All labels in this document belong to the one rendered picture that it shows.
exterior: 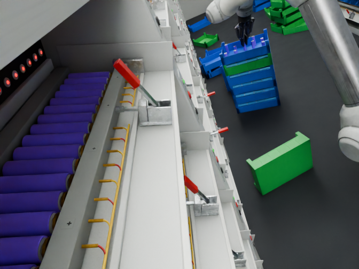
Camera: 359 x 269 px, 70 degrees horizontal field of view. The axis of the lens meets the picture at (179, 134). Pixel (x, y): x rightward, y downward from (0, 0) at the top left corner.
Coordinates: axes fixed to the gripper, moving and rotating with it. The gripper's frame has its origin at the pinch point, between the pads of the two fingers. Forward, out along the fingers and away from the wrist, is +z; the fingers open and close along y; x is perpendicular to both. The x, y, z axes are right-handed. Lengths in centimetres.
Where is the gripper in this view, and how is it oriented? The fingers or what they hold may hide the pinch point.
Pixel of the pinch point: (244, 40)
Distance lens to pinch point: 177.5
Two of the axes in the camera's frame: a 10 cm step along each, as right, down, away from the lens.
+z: 2.2, 4.6, 8.6
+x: -4.2, -7.5, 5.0
